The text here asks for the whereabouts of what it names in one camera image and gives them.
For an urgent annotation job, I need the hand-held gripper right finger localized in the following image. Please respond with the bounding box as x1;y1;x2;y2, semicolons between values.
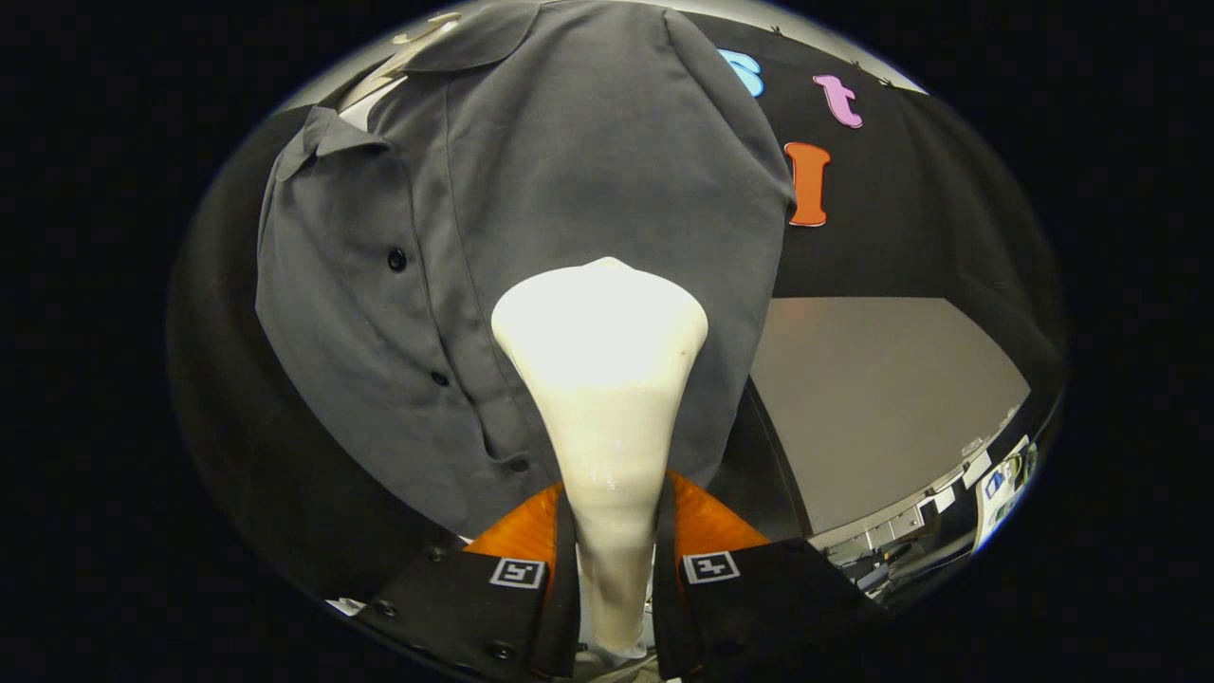
651;471;878;680

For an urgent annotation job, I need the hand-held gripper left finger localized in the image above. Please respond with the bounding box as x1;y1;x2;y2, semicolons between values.
365;482;581;680

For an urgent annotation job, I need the white garment steamer head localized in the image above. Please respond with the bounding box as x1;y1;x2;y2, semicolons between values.
490;256;710;660

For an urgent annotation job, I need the grey button-up shirt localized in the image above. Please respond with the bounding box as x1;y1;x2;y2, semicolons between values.
254;0;798;540

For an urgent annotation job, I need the cream garment hanger stand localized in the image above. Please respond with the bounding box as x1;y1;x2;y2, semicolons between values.
337;11;463;129

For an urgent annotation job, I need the grey cabinet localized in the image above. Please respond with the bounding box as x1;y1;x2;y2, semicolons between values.
749;297;1032;570

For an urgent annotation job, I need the white desk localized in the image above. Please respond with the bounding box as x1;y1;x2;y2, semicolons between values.
972;434;1040;556

